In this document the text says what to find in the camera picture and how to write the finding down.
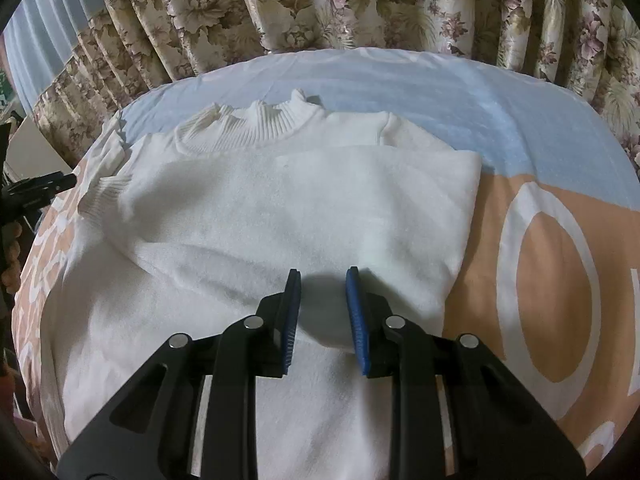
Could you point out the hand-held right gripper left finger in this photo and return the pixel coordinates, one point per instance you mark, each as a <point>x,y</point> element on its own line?
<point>291,310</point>

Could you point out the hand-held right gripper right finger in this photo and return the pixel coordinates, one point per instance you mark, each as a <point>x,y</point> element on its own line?
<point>356,310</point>

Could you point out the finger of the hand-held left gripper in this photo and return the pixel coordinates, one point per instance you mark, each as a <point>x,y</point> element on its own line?
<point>47,184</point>

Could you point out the white knit sweater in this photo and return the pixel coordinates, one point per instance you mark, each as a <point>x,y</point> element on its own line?
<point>275,210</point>

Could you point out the white board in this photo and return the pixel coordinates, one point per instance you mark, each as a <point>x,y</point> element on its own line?
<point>42,147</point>

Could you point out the light blue sheer curtain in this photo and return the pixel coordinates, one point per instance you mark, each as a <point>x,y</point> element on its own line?
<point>55,20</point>

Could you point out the blue and peach printed blanket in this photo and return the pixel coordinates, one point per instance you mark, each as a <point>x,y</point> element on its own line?
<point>550,260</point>

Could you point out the floral curtain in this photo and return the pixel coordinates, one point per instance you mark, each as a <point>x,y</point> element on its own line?
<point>300,5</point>

